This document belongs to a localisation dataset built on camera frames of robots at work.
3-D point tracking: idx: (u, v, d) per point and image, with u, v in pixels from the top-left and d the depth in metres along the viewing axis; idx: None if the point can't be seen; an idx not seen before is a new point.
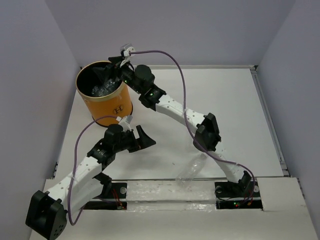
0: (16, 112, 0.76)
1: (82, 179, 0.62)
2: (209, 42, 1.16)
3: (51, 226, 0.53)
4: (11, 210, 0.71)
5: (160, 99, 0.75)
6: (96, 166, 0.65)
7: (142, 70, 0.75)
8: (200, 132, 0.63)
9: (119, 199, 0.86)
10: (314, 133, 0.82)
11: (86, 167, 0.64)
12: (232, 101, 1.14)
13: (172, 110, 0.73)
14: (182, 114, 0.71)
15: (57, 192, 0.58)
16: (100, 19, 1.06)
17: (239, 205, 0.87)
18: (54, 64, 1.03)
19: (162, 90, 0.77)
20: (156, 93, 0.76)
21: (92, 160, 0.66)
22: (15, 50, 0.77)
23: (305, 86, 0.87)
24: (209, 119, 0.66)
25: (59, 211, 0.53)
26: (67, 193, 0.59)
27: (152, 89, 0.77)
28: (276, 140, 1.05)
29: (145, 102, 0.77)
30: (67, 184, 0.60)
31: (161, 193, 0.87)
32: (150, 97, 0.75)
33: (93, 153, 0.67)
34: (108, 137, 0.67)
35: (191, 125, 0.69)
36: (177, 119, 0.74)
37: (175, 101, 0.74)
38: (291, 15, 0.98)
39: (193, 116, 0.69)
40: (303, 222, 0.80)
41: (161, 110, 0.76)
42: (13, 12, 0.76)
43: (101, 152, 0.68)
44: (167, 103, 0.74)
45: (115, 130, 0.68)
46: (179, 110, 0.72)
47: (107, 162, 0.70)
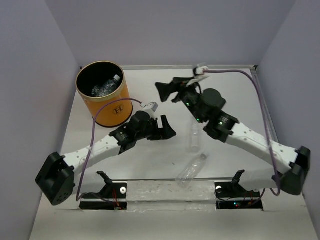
0: (16, 113, 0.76)
1: (99, 155, 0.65)
2: (209, 42, 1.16)
3: (57, 190, 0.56)
4: (10, 209, 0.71)
5: (234, 130, 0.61)
6: (114, 147, 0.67)
7: (210, 96, 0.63)
8: (295, 174, 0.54)
9: (117, 199, 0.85)
10: (315, 132, 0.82)
11: (105, 145, 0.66)
12: (232, 101, 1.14)
13: (251, 143, 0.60)
14: (267, 149, 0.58)
15: (73, 160, 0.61)
16: (100, 19, 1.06)
17: (239, 205, 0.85)
18: (54, 64, 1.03)
19: (234, 118, 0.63)
20: (226, 121, 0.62)
21: (112, 140, 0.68)
22: (15, 48, 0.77)
23: (306, 85, 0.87)
24: (303, 155, 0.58)
25: (68, 178, 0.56)
26: (81, 164, 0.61)
27: (221, 116, 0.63)
28: (276, 140, 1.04)
29: (212, 133, 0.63)
30: (84, 155, 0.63)
31: (161, 193, 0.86)
32: (219, 127, 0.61)
33: (115, 134, 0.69)
34: (133, 123, 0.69)
35: (280, 164, 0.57)
36: (254, 152, 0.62)
37: (252, 131, 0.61)
38: (292, 16, 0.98)
39: (282, 152, 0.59)
40: (304, 221, 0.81)
41: (233, 142, 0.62)
42: (12, 10, 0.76)
43: (122, 136, 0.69)
44: (243, 134, 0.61)
45: (142, 117, 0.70)
46: (261, 144, 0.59)
47: (125, 147, 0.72)
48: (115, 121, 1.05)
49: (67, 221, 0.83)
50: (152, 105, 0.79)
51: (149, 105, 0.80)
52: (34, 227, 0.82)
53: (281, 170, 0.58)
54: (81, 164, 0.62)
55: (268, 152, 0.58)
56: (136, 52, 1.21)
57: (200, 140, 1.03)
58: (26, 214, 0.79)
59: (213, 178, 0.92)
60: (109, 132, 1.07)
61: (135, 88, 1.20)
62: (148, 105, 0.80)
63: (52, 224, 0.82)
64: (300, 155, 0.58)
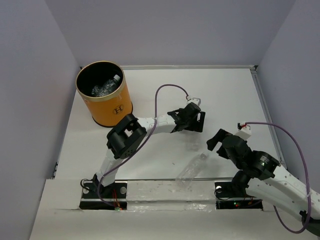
0: (16, 113, 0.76)
1: (160, 127, 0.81)
2: (209, 42, 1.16)
3: (131, 143, 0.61)
4: (11, 210, 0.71)
5: (275, 173, 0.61)
6: (172, 124, 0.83)
7: (229, 139, 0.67)
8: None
9: (118, 199, 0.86)
10: (316, 133, 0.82)
11: (165, 120, 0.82)
12: (232, 100, 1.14)
13: (290, 189, 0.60)
14: (306, 197, 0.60)
15: (145, 123, 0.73)
16: (100, 18, 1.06)
17: (239, 205, 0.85)
18: (54, 64, 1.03)
19: (275, 160, 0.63)
20: (267, 161, 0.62)
21: (170, 118, 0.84)
22: (15, 49, 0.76)
23: (306, 85, 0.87)
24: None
25: (141, 135, 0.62)
26: (151, 127, 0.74)
27: (260, 156, 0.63)
28: (276, 140, 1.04)
29: (253, 173, 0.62)
30: (152, 122, 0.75)
31: (161, 193, 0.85)
32: (259, 165, 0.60)
33: (172, 113, 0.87)
34: (190, 108, 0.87)
35: (316, 212, 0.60)
36: (291, 196, 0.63)
37: (291, 176, 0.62)
38: (293, 16, 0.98)
39: (319, 201, 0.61)
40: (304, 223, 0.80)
41: (271, 183, 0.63)
42: (12, 11, 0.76)
43: (176, 116, 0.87)
44: (283, 178, 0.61)
45: (197, 107, 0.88)
46: (301, 190, 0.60)
47: (176, 128, 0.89)
48: (115, 121, 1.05)
49: (67, 221, 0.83)
50: (198, 101, 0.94)
51: (195, 100, 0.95)
52: (34, 227, 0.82)
53: (314, 216, 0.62)
54: (148, 128, 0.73)
55: (307, 200, 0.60)
56: (136, 52, 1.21)
57: (201, 140, 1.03)
58: (26, 214, 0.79)
59: (212, 178, 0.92)
60: (108, 132, 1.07)
61: (135, 88, 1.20)
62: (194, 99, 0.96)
63: (52, 224, 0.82)
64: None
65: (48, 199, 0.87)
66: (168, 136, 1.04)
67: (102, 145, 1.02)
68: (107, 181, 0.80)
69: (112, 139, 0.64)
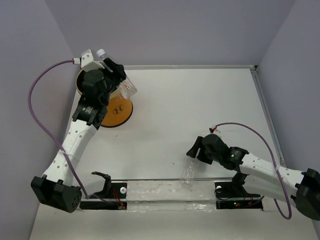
0: (16, 112, 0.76)
1: (77, 148, 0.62)
2: (209, 42, 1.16)
3: (64, 203, 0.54)
4: (11, 209, 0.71)
5: (244, 160, 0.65)
6: (86, 130, 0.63)
7: (207, 136, 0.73)
8: (302, 195, 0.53)
9: (120, 199, 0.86)
10: (315, 132, 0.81)
11: (77, 135, 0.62)
12: (232, 100, 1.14)
13: (260, 171, 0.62)
14: (274, 174, 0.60)
15: (55, 173, 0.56)
16: (99, 18, 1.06)
17: (239, 205, 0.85)
18: (54, 63, 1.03)
19: (245, 149, 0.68)
20: (237, 153, 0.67)
21: (80, 124, 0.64)
22: (15, 48, 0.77)
23: (306, 84, 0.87)
24: (310, 177, 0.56)
25: (65, 190, 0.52)
26: (66, 171, 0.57)
27: (233, 150, 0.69)
28: (276, 140, 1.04)
29: (229, 165, 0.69)
30: (63, 161, 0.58)
31: (161, 193, 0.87)
32: (231, 159, 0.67)
33: (80, 113, 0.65)
34: (88, 90, 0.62)
35: (289, 187, 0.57)
36: (267, 179, 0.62)
37: (261, 159, 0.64)
38: (292, 15, 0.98)
39: (288, 175, 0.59)
40: (304, 223, 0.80)
41: (247, 171, 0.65)
42: (12, 11, 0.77)
43: (88, 111, 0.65)
44: (251, 162, 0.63)
45: (95, 79, 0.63)
46: (269, 169, 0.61)
47: (100, 118, 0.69)
48: (115, 121, 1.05)
49: (67, 220, 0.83)
50: (88, 55, 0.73)
51: (85, 60, 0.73)
52: (34, 227, 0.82)
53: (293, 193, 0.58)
54: (66, 172, 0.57)
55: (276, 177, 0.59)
56: (136, 52, 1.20)
57: None
58: (26, 214, 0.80)
59: (212, 178, 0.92)
60: (109, 132, 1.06)
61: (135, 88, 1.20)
62: (85, 58, 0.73)
63: (52, 224, 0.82)
64: (307, 178, 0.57)
65: None
66: (167, 136, 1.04)
67: (102, 145, 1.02)
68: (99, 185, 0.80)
69: (51, 204, 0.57)
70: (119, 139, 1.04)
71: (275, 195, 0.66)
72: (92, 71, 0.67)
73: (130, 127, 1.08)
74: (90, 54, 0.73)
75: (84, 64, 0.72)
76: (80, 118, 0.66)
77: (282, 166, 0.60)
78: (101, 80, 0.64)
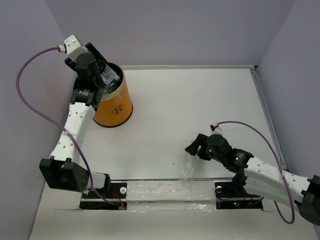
0: (16, 112, 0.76)
1: (80, 128, 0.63)
2: (209, 42, 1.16)
3: (75, 182, 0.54)
4: (11, 209, 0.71)
5: (249, 163, 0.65)
6: (86, 110, 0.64)
7: (212, 137, 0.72)
8: (308, 202, 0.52)
9: (120, 199, 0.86)
10: (315, 132, 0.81)
11: (78, 116, 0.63)
12: (232, 100, 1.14)
13: (265, 176, 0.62)
14: (280, 179, 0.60)
15: (62, 153, 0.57)
16: (99, 18, 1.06)
17: (239, 205, 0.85)
18: (54, 63, 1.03)
19: (249, 152, 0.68)
20: (241, 156, 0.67)
21: (79, 106, 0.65)
22: (14, 48, 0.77)
23: (306, 84, 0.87)
24: (316, 184, 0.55)
25: (74, 168, 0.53)
26: (73, 150, 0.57)
27: (238, 153, 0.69)
28: (276, 140, 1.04)
29: (233, 168, 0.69)
30: (68, 141, 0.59)
31: (161, 193, 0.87)
32: (235, 162, 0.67)
33: (77, 97, 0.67)
34: (82, 72, 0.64)
35: (295, 193, 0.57)
36: (271, 183, 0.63)
37: (266, 163, 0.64)
38: (292, 15, 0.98)
39: (294, 181, 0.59)
40: (304, 222, 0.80)
41: (250, 175, 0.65)
42: (12, 11, 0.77)
43: (85, 93, 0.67)
44: (257, 166, 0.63)
45: (87, 61, 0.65)
46: (274, 174, 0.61)
47: (97, 101, 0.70)
48: (115, 121, 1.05)
49: (67, 220, 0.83)
50: (73, 40, 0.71)
51: (72, 46, 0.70)
52: (34, 227, 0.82)
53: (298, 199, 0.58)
54: (73, 151, 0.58)
55: (282, 182, 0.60)
56: (136, 52, 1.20)
57: None
58: (26, 214, 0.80)
59: (212, 178, 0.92)
60: (109, 132, 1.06)
61: (135, 88, 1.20)
62: (70, 45, 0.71)
63: (52, 224, 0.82)
64: (313, 185, 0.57)
65: (48, 198, 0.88)
66: (167, 136, 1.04)
67: (102, 145, 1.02)
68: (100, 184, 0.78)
69: (60, 186, 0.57)
70: (119, 139, 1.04)
71: (276, 198, 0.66)
72: (83, 55, 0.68)
73: (130, 127, 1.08)
74: (75, 39, 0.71)
75: (71, 50, 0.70)
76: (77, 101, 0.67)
77: (288, 172, 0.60)
78: (93, 62, 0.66)
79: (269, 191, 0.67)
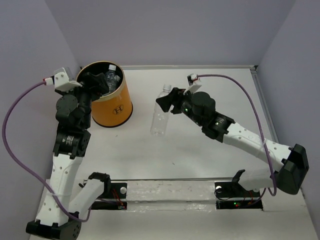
0: (15, 113, 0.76)
1: (66, 185, 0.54)
2: (209, 41, 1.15)
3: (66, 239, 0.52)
4: (9, 210, 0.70)
5: (229, 129, 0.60)
6: (71, 164, 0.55)
7: (199, 95, 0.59)
8: (288, 171, 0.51)
9: (120, 199, 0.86)
10: (316, 131, 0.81)
11: (62, 171, 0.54)
12: (232, 101, 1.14)
13: (246, 142, 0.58)
14: (262, 147, 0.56)
15: (48, 216, 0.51)
16: (99, 18, 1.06)
17: (239, 205, 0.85)
18: (53, 63, 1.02)
19: (231, 118, 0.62)
20: (222, 121, 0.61)
21: (63, 159, 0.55)
22: (13, 48, 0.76)
23: (307, 83, 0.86)
24: (298, 152, 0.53)
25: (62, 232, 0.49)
26: (59, 212, 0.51)
27: (217, 117, 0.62)
28: (276, 140, 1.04)
29: (210, 133, 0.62)
30: (53, 202, 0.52)
31: (161, 193, 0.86)
32: (215, 126, 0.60)
33: (61, 147, 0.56)
34: (62, 120, 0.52)
35: (275, 161, 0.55)
36: (250, 151, 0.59)
37: (247, 130, 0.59)
38: (292, 15, 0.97)
39: (275, 149, 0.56)
40: (304, 222, 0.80)
41: (229, 142, 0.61)
42: (11, 11, 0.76)
43: (68, 140, 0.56)
44: (237, 133, 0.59)
45: (69, 106, 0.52)
46: (255, 141, 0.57)
47: (83, 146, 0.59)
48: (115, 121, 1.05)
49: None
50: (62, 77, 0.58)
51: (60, 81, 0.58)
52: None
53: (276, 168, 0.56)
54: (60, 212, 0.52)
55: (263, 150, 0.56)
56: (136, 52, 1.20)
57: (200, 140, 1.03)
58: (26, 215, 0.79)
59: (212, 178, 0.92)
60: (109, 132, 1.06)
61: (135, 89, 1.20)
62: (58, 79, 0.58)
63: None
64: (294, 153, 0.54)
65: None
66: (167, 135, 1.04)
67: (101, 145, 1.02)
68: (99, 191, 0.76)
69: None
70: (119, 139, 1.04)
71: (262, 181, 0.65)
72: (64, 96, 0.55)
73: (130, 127, 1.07)
74: (65, 73, 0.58)
75: (58, 85, 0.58)
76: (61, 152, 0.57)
77: (270, 140, 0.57)
78: (75, 106, 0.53)
79: (259, 176, 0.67)
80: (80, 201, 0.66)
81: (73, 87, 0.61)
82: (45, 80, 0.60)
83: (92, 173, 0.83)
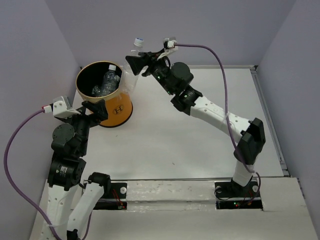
0: (16, 113, 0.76)
1: (62, 215, 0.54)
2: (209, 41, 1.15)
3: None
4: (10, 211, 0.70)
5: (196, 102, 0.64)
6: (66, 195, 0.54)
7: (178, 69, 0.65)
8: (245, 141, 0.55)
9: (119, 199, 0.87)
10: (315, 131, 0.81)
11: (57, 202, 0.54)
12: (232, 101, 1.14)
13: (211, 114, 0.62)
14: (224, 119, 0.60)
15: None
16: (99, 18, 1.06)
17: (239, 205, 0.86)
18: (53, 63, 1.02)
19: (199, 93, 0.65)
20: (190, 95, 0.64)
21: (58, 190, 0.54)
22: (13, 49, 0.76)
23: (306, 83, 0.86)
24: (255, 126, 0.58)
25: None
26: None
27: (186, 91, 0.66)
28: (276, 140, 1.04)
29: (178, 105, 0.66)
30: (50, 232, 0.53)
31: (161, 193, 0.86)
32: (184, 99, 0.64)
33: (55, 177, 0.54)
34: (58, 150, 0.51)
35: (235, 133, 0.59)
36: (215, 124, 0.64)
37: (213, 104, 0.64)
38: (292, 15, 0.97)
39: (236, 122, 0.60)
40: (304, 222, 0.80)
41: (196, 114, 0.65)
42: (11, 12, 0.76)
43: (62, 171, 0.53)
44: (204, 106, 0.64)
45: (66, 136, 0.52)
46: (220, 114, 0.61)
47: (78, 176, 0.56)
48: (115, 121, 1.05)
49: None
50: (61, 105, 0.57)
51: (58, 109, 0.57)
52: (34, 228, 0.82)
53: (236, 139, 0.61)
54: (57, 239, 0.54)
55: (225, 122, 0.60)
56: None
57: (200, 139, 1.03)
58: (26, 215, 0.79)
59: (212, 178, 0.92)
60: (109, 132, 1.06)
61: (135, 89, 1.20)
62: (57, 107, 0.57)
63: None
64: (252, 127, 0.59)
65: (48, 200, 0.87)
66: (167, 135, 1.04)
67: (101, 145, 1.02)
68: (98, 195, 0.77)
69: None
70: (119, 140, 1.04)
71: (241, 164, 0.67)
72: (62, 125, 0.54)
73: (130, 127, 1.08)
74: (63, 101, 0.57)
75: (57, 113, 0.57)
76: (56, 182, 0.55)
77: (233, 114, 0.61)
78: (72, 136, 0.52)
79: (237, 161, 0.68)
80: (79, 216, 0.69)
81: (72, 114, 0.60)
82: (43, 108, 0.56)
83: (91, 173, 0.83)
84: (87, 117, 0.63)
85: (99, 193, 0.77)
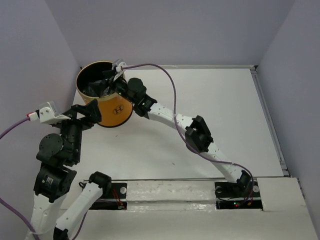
0: (16, 113, 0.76)
1: (46, 224, 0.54)
2: (209, 41, 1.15)
3: None
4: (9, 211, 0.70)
5: (152, 107, 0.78)
6: (50, 206, 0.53)
7: (133, 84, 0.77)
8: (188, 134, 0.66)
9: (120, 198, 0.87)
10: (315, 131, 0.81)
11: (41, 213, 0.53)
12: (232, 101, 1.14)
13: (162, 116, 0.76)
14: (173, 119, 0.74)
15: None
16: (99, 18, 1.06)
17: (239, 205, 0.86)
18: (54, 63, 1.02)
19: (154, 99, 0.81)
20: (148, 103, 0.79)
21: (43, 201, 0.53)
22: (13, 49, 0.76)
23: (307, 84, 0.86)
24: (197, 122, 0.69)
25: None
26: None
27: (144, 99, 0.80)
28: (276, 140, 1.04)
29: (139, 112, 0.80)
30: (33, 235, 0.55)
31: (161, 193, 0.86)
32: (142, 107, 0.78)
33: (41, 186, 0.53)
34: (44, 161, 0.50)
35: (182, 129, 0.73)
36: (168, 124, 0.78)
37: (165, 108, 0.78)
38: (292, 15, 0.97)
39: (183, 120, 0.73)
40: (304, 222, 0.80)
41: (153, 117, 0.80)
42: (11, 12, 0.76)
43: (48, 182, 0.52)
44: (157, 110, 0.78)
45: (52, 148, 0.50)
46: (169, 116, 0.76)
47: (65, 187, 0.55)
48: (115, 121, 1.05)
49: None
50: (50, 112, 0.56)
51: (45, 116, 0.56)
52: None
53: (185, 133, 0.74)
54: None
55: (173, 121, 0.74)
56: (136, 52, 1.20)
57: None
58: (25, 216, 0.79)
59: (212, 178, 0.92)
60: (109, 132, 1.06)
61: None
62: (43, 113, 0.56)
63: None
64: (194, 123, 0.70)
65: None
66: (167, 135, 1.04)
67: (101, 146, 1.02)
68: (95, 196, 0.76)
69: None
70: (119, 140, 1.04)
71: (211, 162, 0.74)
72: (50, 135, 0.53)
73: (130, 127, 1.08)
74: (50, 108, 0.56)
75: (43, 120, 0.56)
76: (42, 191, 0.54)
77: (179, 114, 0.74)
78: (59, 149, 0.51)
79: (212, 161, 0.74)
80: (72, 215, 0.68)
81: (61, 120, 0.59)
82: (29, 116, 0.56)
83: (91, 174, 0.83)
84: (78, 122, 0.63)
85: (97, 193, 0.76)
